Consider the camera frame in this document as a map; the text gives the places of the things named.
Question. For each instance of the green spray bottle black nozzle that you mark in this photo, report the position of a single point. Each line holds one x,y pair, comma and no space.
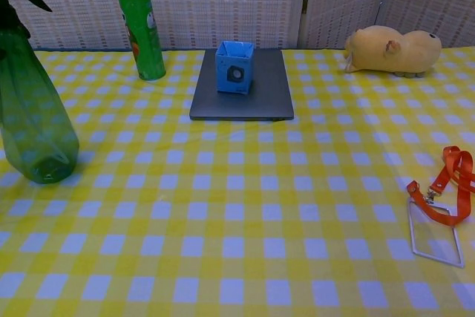
33,116

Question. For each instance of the dark grey closed laptop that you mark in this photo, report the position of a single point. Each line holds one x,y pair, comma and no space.
271,98

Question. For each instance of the yellow white checkered tablecloth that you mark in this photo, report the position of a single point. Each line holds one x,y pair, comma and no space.
237,202

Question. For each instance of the blue open cardboard box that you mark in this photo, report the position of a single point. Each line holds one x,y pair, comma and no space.
235,72

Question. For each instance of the woven folding screen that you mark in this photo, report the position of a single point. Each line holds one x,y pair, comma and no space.
237,1

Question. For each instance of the green chip can red lid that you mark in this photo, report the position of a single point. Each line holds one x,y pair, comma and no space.
144,35

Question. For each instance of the yellow plush animal toy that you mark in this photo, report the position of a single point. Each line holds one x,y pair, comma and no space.
393,51

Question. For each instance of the clear badge holder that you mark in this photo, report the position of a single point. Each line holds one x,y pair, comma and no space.
436,237

